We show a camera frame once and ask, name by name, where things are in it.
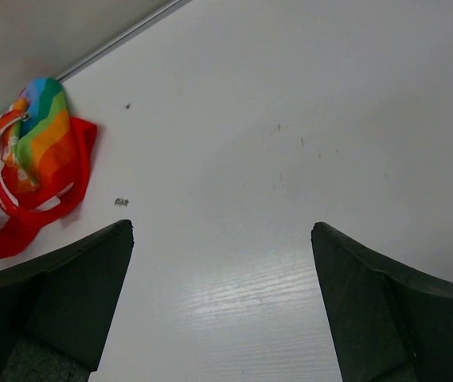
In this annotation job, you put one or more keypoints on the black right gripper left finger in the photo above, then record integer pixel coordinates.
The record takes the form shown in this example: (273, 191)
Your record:
(56, 310)

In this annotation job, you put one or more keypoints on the rainbow white red kids jacket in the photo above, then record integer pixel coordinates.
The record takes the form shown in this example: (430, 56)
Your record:
(45, 163)

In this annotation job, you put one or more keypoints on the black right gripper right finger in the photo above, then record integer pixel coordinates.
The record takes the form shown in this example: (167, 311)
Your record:
(389, 322)

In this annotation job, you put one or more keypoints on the aluminium table edge rail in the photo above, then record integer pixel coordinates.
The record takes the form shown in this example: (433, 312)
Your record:
(134, 30)

